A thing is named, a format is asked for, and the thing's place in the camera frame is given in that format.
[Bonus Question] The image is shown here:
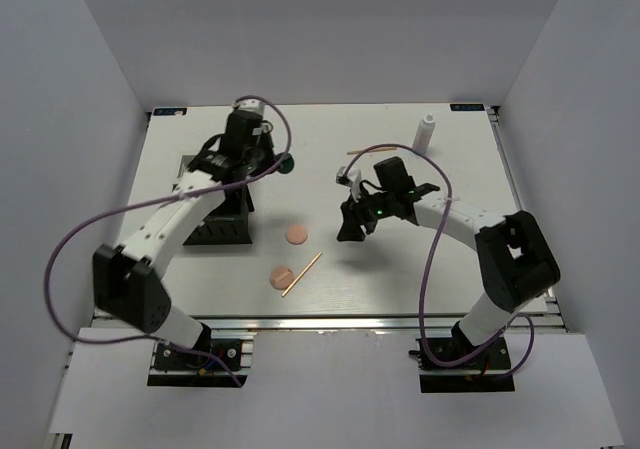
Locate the green round compact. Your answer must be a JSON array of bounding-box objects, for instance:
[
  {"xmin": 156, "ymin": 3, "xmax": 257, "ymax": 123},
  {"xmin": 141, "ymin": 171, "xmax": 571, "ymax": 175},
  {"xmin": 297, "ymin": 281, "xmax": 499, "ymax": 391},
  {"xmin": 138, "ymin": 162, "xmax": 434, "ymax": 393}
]
[{"xmin": 277, "ymin": 154, "xmax": 295, "ymax": 175}]

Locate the right blue table label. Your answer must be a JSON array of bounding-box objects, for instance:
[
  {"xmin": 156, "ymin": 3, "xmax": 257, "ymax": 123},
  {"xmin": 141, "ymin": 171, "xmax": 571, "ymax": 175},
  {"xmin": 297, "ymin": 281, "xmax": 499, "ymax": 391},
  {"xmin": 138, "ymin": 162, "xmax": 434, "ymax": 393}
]
[{"xmin": 449, "ymin": 103, "xmax": 485, "ymax": 112}]

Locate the wooden stick near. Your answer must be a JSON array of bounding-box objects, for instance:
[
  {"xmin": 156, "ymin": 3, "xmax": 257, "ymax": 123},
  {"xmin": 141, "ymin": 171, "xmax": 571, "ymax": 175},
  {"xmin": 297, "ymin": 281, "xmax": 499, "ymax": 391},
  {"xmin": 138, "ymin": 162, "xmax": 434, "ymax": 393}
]
[{"xmin": 281, "ymin": 252, "xmax": 323, "ymax": 298}]

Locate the wooden stick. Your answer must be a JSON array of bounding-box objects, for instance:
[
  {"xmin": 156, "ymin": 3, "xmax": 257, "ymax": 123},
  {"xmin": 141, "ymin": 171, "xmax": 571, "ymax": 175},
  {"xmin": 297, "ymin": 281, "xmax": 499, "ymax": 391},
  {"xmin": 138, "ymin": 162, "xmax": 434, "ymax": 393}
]
[
  {"xmin": 281, "ymin": 252, "xmax": 323, "ymax": 298},
  {"xmin": 346, "ymin": 146, "xmax": 396, "ymax": 156}
]

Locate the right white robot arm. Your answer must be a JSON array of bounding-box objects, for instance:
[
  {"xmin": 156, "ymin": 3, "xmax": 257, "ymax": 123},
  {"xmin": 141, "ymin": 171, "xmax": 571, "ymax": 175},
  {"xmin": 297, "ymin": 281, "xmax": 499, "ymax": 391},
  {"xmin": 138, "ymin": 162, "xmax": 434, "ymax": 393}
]
[{"xmin": 336, "ymin": 157, "xmax": 561, "ymax": 368}]

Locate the wooden stick far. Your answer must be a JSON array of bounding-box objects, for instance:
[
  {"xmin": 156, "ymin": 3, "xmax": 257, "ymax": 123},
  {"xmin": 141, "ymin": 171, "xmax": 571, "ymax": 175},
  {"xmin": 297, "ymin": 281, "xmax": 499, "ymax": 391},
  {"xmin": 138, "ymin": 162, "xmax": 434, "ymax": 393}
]
[{"xmin": 346, "ymin": 146, "xmax": 396, "ymax": 156}]

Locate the purple cable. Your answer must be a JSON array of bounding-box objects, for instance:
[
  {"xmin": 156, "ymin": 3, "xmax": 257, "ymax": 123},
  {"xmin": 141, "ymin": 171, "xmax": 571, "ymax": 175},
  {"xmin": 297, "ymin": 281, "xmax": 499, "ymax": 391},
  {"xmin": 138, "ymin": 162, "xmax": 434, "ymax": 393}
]
[
  {"xmin": 44, "ymin": 94, "xmax": 294, "ymax": 388},
  {"xmin": 342, "ymin": 143, "xmax": 536, "ymax": 381}
]

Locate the white mesh organizer box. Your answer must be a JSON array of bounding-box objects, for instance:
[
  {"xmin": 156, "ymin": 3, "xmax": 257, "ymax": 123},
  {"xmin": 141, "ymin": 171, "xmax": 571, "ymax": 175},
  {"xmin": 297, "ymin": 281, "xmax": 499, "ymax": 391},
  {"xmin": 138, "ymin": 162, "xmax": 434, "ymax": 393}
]
[{"xmin": 176, "ymin": 154, "xmax": 195, "ymax": 181}]

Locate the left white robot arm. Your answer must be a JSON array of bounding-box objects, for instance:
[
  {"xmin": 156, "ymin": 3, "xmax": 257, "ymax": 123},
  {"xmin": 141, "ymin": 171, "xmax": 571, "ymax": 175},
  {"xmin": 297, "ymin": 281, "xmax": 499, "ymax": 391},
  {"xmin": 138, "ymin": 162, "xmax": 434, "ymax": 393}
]
[{"xmin": 92, "ymin": 98, "xmax": 294, "ymax": 368}]

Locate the black mesh organizer box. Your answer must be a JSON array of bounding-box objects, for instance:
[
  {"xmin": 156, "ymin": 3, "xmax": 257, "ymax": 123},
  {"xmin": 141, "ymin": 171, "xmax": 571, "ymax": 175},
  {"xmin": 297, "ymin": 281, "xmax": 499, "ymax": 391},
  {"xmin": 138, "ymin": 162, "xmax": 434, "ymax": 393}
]
[{"xmin": 183, "ymin": 187, "xmax": 254, "ymax": 246}]

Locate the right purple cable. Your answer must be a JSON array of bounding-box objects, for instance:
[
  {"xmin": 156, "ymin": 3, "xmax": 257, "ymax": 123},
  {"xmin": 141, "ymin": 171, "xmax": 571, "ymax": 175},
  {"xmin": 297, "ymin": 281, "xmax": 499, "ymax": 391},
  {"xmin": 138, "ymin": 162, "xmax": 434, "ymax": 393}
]
[{"xmin": 342, "ymin": 143, "xmax": 536, "ymax": 381}]

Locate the blue table label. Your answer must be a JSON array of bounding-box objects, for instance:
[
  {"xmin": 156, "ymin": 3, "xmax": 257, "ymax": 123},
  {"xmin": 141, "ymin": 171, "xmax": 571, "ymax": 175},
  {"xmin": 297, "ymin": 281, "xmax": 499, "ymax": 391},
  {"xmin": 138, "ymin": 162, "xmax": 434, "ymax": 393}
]
[
  {"xmin": 152, "ymin": 107, "xmax": 187, "ymax": 117},
  {"xmin": 449, "ymin": 103, "xmax": 485, "ymax": 112}
]

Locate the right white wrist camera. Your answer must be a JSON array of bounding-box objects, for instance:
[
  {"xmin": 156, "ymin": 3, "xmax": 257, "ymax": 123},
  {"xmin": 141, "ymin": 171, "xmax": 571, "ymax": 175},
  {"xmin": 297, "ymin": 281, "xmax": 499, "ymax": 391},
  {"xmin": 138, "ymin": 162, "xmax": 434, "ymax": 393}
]
[{"xmin": 336, "ymin": 166, "xmax": 362, "ymax": 202}]

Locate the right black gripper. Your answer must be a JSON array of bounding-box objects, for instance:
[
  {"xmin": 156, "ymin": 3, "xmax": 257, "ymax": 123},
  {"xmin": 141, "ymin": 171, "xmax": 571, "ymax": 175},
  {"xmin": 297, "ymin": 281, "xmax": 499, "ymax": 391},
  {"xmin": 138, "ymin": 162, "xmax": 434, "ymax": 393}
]
[{"xmin": 336, "ymin": 186, "xmax": 394, "ymax": 243}]

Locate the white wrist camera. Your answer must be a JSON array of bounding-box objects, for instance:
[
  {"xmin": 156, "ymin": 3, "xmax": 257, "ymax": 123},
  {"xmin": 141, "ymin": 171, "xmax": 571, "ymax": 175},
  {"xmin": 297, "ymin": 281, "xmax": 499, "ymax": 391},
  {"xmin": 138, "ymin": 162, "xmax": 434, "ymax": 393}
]
[
  {"xmin": 233, "ymin": 97, "xmax": 265, "ymax": 117},
  {"xmin": 336, "ymin": 166, "xmax": 362, "ymax": 202}
]

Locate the white pink blue bottle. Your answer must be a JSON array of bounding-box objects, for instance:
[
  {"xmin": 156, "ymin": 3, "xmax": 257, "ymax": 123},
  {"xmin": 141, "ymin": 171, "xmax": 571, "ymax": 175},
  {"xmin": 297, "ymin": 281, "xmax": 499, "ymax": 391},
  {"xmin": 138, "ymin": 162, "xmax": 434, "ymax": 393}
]
[{"xmin": 412, "ymin": 114, "xmax": 436, "ymax": 154}]

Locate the left blue table label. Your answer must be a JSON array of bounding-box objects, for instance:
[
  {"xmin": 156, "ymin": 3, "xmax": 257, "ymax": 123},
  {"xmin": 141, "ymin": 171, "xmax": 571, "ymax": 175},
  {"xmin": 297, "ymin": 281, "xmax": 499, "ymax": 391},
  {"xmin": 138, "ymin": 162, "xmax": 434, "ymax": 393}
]
[{"xmin": 152, "ymin": 107, "xmax": 187, "ymax": 117}]

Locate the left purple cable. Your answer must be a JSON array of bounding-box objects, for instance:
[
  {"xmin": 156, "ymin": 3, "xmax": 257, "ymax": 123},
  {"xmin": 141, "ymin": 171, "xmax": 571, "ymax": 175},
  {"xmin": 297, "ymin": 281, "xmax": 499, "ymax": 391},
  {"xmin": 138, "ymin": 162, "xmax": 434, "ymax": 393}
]
[{"xmin": 44, "ymin": 94, "xmax": 294, "ymax": 388}]

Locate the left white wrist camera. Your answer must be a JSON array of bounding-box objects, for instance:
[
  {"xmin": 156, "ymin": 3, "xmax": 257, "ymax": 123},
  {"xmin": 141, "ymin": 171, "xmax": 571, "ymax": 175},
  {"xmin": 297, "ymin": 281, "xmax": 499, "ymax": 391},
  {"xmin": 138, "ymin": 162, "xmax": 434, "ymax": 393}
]
[{"xmin": 233, "ymin": 97, "xmax": 265, "ymax": 117}]

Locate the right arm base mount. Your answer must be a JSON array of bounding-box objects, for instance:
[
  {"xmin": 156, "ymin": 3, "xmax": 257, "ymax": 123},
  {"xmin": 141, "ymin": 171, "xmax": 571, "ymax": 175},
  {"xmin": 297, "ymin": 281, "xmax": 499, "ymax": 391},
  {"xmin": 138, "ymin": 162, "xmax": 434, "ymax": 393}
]
[{"xmin": 408, "ymin": 337, "xmax": 515, "ymax": 394}]

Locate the pink round puff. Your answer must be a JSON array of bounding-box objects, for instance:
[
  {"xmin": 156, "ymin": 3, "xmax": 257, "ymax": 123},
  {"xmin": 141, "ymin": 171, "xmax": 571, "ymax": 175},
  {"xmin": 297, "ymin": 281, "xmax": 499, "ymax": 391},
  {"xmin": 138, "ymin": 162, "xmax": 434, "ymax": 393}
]
[
  {"xmin": 269, "ymin": 266, "xmax": 295, "ymax": 290},
  {"xmin": 285, "ymin": 224, "xmax": 309, "ymax": 245}
]

